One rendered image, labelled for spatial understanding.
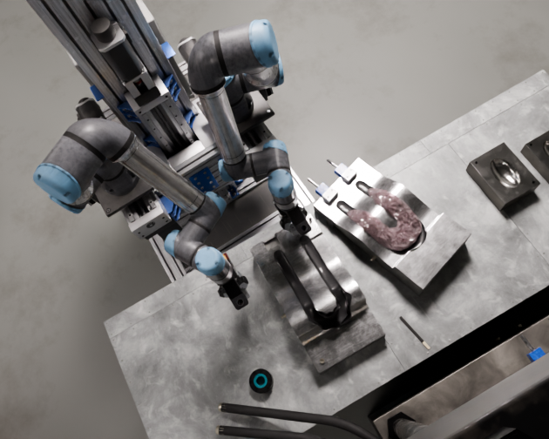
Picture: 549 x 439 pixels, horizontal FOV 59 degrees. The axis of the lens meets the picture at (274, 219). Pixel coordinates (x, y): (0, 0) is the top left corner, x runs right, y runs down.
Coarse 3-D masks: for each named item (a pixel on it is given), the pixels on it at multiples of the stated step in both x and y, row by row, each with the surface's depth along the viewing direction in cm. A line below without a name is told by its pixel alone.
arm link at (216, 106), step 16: (208, 32) 123; (208, 48) 120; (192, 64) 124; (208, 64) 122; (192, 80) 127; (208, 80) 126; (224, 80) 130; (208, 96) 131; (224, 96) 133; (208, 112) 135; (224, 112) 136; (224, 128) 139; (224, 144) 143; (240, 144) 146; (224, 160) 150; (240, 160) 149; (224, 176) 153; (240, 176) 153
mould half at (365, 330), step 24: (288, 240) 177; (312, 240) 176; (264, 264) 176; (312, 264) 173; (336, 264) 172; (288, 288) 172; (312, 288) 168; (288, 312) 165; (360, 312) 167; (312, 336) 166; (336, 336) 166; (360, 336) 164; (312, 360) 164; (336, 360) 163
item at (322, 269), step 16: (304, 240) 177; (320, 256) 174; (288, 272) 174; (320, 272) 172; (304, 288) 170; (336, 288) 166; (304, 304) 165; (336, 304) 161; (320, 320) 166; (336, 320) 167
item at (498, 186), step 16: (480, 160) 179; (496, 160) 179; (512, 160) 177; (480, 176) 177; (496, 176) 178; (512, 176) 177; (528, 176) 174; (496, 192) 174; (512, 192) 173; (528, 192) 176
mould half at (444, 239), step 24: (360, 168) 187; (360, 192) 183; (408, 192) 176; (336, 216) 181; (384, 216) 174; (432, 216) 174; (360, 240) 173; (432, 240) 167; (456, 240) 166; (384, 264) 173; (408, 264) 166; (432, 264) 164
